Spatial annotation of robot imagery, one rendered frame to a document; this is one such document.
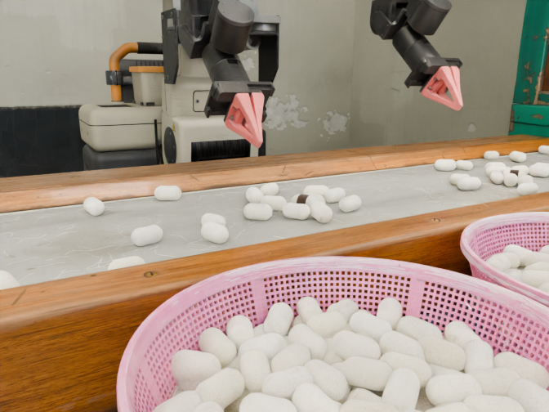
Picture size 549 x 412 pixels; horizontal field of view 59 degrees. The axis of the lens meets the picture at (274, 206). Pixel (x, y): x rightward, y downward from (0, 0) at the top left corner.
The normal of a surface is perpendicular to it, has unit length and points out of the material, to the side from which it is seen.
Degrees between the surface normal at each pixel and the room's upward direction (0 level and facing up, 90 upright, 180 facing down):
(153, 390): 72
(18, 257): 0
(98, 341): 90
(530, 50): 90
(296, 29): 90
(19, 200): 45
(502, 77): 90
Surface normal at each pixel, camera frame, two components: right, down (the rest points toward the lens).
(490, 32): -0.88, 0.12
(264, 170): 0.35, -0.52
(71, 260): 0.01, -0.96
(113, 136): 0.48, 0.24
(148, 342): 0.96, -0.22
